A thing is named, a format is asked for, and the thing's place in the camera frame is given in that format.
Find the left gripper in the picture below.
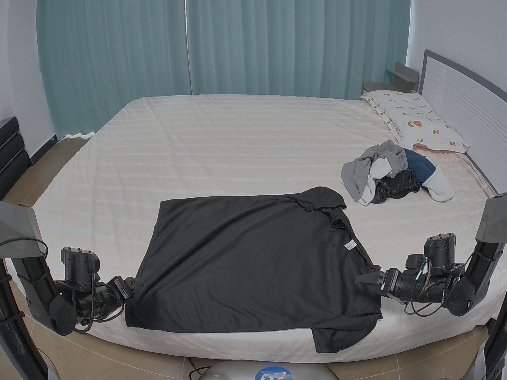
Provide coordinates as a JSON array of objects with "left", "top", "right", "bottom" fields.
[{"left": 94, "top": 276, "right": 144, "bottom": 312}]

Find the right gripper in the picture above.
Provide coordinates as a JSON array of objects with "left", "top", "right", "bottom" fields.
[{"left": 356, "top": 268, "right": 422, "bottom": 304}]

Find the black polo shirt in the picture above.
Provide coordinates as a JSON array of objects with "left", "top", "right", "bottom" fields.
[{"left": 125, "top": 186, "right": 384, "bottom": 354}]

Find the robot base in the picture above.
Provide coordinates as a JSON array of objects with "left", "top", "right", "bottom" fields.
[{"left": 200, "top": 360, "right": 331, "bottom": 380}]

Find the pile of clothes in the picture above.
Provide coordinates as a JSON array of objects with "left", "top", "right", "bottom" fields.
[{"left": 341, "top": 140, "right": 454, "bottom": 206}]

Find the bed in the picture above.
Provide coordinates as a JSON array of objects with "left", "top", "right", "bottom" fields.
[{"left": 3, "top": 49, "right": 507, "bottom": 365}]

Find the white printed pillow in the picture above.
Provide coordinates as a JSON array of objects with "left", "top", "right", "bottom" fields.
[{"left": 360, "top": 90, "right": 470, "bottom": 152}]

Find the black chest of drawers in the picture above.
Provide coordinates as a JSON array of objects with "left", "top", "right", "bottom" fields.
[{"left": 0, "top": 116, "right": 32, "bottom": 201}]

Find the grey bedside table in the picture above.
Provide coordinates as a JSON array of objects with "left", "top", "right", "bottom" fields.
[{"left": 364, "top": 63, "right": 420, "bottom": 94}]

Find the blue-green curtain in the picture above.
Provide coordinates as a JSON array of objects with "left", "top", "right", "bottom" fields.
[
  {"left": 185, "top": 0, "right": 412, "bottom": 100},
  {"left": 36, "top": 0, "right": 194, "bottom": 137}
]

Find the black cable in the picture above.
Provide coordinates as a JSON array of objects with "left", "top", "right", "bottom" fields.
[
  {"left": 404, "top": 298, "right": 450, "bottom": 318},
  {"left": 73, "top": 305, "right": 126, "bottom": 333},
  {"left": 189, "top": 358, "right": 208, "bottom": 380}
]

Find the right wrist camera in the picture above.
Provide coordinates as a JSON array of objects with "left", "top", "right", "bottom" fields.
[{"left": 405, "top": 254, "right": 428, "bottom": 273}]

